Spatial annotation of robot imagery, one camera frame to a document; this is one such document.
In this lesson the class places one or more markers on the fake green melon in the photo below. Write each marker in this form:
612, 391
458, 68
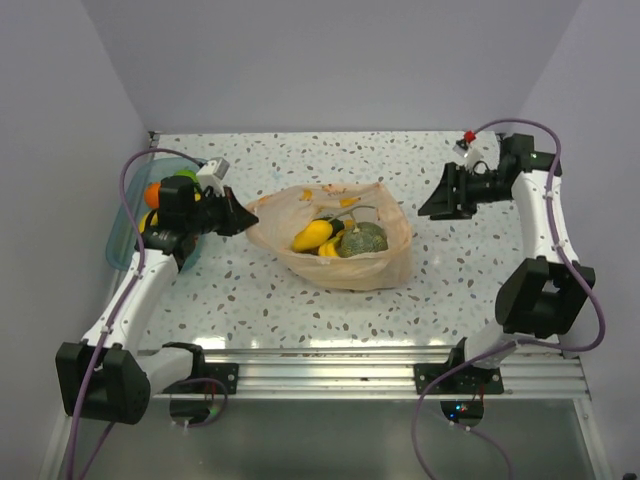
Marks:
364, 238

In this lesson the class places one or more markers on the fake banana bunch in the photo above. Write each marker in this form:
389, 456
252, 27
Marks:
330, 248

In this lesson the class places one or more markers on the fake dark avocado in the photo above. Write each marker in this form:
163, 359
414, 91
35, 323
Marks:
336, 224

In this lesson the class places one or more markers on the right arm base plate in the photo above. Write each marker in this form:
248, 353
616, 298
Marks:
437, 379

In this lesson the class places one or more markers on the right round controller board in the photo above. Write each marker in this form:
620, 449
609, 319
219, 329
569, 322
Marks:
468, 413

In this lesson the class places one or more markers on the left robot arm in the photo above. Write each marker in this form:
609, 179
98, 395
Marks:
101, 377

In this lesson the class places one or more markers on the fake green apple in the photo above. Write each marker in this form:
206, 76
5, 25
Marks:
187, 173

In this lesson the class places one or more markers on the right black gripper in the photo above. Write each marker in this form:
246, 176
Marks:
446, 203

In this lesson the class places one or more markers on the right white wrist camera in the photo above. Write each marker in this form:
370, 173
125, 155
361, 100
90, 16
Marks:
465, 149

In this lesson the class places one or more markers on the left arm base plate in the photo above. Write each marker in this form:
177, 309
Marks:
215, 379

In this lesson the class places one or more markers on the left round controller board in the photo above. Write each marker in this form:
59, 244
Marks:
190, 411

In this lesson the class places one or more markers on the orange plastic bag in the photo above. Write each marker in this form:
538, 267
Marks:
338, 236

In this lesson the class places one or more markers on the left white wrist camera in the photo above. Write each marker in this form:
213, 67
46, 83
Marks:
211, 174

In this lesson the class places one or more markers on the fake orange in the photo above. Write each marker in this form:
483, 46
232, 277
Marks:
151, 195

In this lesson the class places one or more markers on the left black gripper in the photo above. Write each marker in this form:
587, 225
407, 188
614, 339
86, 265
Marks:
236, 217

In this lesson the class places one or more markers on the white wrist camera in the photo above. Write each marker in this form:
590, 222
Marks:
465, 149
211, 174

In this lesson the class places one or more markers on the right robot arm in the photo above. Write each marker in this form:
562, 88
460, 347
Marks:
546, 292

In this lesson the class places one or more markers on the aluminium rail frame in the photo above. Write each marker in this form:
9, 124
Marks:
387, 373

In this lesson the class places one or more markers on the fake yellow mango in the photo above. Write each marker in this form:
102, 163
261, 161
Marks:
312, 236

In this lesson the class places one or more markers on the round controller board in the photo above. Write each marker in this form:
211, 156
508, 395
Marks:
468, 413
190, 411

